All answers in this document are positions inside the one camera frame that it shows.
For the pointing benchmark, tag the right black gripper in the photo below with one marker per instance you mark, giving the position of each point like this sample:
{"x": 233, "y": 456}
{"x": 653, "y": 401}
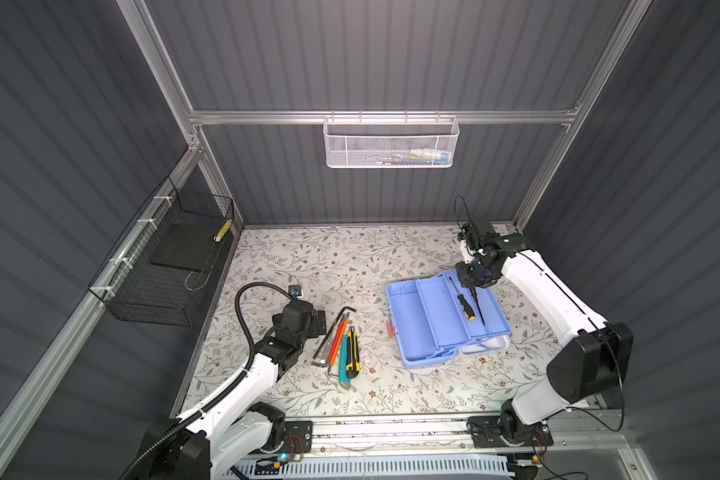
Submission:
{"x": 464, "y": 280}

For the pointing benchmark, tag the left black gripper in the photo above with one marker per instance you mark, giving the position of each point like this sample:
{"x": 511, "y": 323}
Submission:
{"x": 318, "y": 320}

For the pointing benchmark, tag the black yellow screwdriver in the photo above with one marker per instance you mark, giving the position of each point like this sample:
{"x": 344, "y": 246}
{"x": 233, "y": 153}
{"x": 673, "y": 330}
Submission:
{"x": 464, "y": 304}

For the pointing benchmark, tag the white blue tool box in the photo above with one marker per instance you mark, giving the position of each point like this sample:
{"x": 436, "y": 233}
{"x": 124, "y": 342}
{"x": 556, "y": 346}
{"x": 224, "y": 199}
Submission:
{"x": 431, "y": 328}

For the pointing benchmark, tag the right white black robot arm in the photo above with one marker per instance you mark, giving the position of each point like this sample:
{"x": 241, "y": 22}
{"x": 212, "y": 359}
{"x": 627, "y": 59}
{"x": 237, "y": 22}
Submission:
{"x": 594, "y": 354}

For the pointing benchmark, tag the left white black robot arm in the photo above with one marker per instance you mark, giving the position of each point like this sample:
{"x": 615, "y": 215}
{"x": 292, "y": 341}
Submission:
{"x": 267, "y": 361}

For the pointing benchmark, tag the large black hex key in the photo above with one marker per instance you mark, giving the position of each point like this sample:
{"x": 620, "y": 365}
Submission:
{"x": 320, "y": 358}

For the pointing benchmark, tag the yellow black utility knife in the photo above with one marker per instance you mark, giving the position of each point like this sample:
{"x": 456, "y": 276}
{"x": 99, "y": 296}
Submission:
{"x": 352, "y": 367}

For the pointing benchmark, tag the yellow tag in cage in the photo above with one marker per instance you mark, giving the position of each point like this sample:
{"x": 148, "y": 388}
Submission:
{"x": 223, "y": 230}

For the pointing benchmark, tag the black foam pad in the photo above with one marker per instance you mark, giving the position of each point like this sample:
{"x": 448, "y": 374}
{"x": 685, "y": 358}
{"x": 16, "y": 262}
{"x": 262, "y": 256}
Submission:
{"x": 184, "y": 247}

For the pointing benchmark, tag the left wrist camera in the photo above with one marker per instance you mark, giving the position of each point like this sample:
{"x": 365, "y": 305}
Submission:
{"x": 295, "y": 291}

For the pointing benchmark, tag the orange handled tool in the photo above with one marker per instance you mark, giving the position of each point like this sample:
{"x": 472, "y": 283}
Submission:
{"x": 338, "y": 339}

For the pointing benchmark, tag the teal handled tool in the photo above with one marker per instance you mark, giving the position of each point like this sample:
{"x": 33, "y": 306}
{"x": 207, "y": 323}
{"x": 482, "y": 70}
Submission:
{"x": 344, "y": 380}

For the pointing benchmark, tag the black wire cage basket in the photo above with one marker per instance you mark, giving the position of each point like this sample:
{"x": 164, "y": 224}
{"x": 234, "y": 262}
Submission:
{"x": 168, "y": 268}

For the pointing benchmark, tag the white wire mesh basket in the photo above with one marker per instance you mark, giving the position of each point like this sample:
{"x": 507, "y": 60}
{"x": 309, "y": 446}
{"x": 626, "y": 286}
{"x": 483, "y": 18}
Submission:
{"x": 390, "y": 142}

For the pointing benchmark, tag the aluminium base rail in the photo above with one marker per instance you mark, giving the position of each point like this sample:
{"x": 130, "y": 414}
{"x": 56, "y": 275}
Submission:
{"x": 390, "y": 429}

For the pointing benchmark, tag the white vented cable duct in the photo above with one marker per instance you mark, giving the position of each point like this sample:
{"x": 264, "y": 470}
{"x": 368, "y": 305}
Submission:
{"x": 439, "y": 466}

